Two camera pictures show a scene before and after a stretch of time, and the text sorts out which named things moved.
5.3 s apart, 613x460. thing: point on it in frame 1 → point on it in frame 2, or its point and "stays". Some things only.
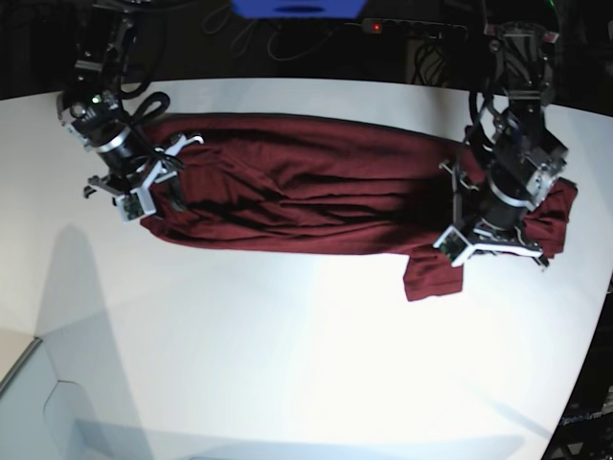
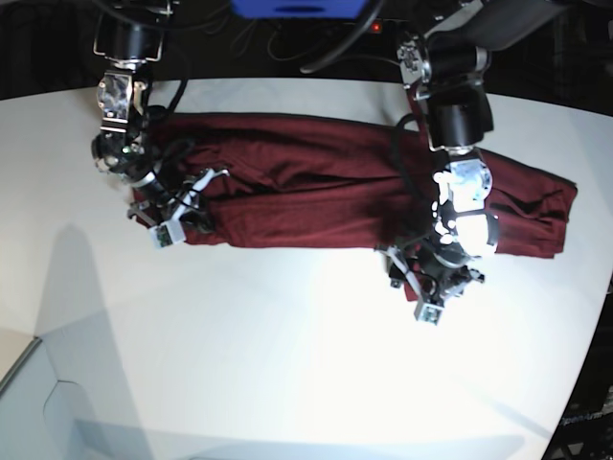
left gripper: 152,172 → 187,199
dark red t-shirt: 303,185 stays
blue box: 294,10 stays
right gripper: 487,237 → 437,270
